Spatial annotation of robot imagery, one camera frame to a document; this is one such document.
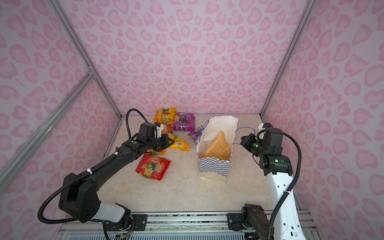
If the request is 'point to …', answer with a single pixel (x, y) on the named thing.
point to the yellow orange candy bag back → (165, 116)
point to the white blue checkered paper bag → (214, 169)
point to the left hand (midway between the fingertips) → (175, 138)
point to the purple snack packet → (196, 134)
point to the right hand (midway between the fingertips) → (241, 135)
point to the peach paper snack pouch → (219, 148)
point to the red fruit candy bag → (153, 167)
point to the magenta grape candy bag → (184, 122)
